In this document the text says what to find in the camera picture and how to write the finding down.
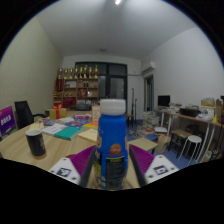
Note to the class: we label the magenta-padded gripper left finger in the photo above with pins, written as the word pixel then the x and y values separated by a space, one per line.
pixel 81 160

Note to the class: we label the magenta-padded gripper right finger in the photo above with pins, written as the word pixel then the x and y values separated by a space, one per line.
pixel 143 160

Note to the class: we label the blue drink bottle white cap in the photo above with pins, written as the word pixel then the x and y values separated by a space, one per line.
pixel 111 146

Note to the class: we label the low square wooden table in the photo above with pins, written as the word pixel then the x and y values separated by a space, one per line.
pixel 143 143

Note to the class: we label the teal book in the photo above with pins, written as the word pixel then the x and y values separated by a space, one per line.
pixel 67 133

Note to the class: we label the orange book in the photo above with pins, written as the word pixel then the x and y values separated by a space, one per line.
pixel 90 125

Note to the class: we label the blue book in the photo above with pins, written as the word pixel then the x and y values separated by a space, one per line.
pixel 74 124

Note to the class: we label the book stacks on floor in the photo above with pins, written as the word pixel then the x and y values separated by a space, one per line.
pixel 149 123

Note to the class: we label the white book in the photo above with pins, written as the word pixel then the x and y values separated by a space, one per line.
pixel 54 128

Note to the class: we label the wooden stool dark legs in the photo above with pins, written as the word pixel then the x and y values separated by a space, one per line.
pixel 180 133

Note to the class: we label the black cup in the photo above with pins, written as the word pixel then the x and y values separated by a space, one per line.
pixel 36 144

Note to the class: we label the beige printed box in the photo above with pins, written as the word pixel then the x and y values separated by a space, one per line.
pixel 95 114

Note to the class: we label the colourful magazine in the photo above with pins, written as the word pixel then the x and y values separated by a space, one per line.
pixel 47 122

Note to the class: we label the yellow gift box red ribbon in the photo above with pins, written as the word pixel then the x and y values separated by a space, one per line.
pixel 57 114

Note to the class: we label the black microphone stand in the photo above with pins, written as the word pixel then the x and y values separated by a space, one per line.
pixel 133 106

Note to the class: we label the white round stool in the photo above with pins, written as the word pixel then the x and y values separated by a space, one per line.
pixel 194 138

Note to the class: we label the cream notebook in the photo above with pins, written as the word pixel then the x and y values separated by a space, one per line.
pixel 35 126

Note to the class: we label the black computer monitor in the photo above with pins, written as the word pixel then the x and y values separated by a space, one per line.
pixel 163 100

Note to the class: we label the long wooden side desk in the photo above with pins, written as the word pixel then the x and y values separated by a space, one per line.
pixel 193 118

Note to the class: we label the black printer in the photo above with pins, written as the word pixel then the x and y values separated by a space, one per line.
pixel 189 112

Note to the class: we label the wooden shelf unit with trophies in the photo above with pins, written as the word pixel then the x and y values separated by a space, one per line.
pixel 76 91

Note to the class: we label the black office chair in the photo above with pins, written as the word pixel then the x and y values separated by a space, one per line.
pixel 22 113

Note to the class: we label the black framed glass door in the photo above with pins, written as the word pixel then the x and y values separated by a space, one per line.
pixel 116 86

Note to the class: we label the purple sign board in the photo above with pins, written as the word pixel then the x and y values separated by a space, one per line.
pixel 6 120

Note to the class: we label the white air conditioner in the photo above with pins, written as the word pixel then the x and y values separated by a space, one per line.
pixel 148 66

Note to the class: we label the ceiling tube light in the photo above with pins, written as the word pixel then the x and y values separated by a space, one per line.
pixel 118 1

